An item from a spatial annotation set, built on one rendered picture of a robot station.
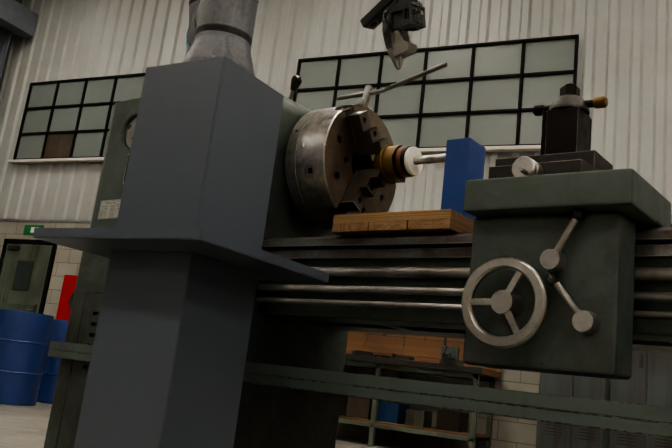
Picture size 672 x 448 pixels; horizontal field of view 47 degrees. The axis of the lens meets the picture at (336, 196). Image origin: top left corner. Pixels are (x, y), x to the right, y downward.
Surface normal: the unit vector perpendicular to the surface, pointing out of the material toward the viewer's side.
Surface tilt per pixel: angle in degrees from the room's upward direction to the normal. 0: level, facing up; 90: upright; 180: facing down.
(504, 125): 90
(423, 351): 90
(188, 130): 90
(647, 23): 90
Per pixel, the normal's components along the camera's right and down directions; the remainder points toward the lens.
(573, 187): -0.61, -0.26
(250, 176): 0.86, -0.02
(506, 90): -0.43, -0.26
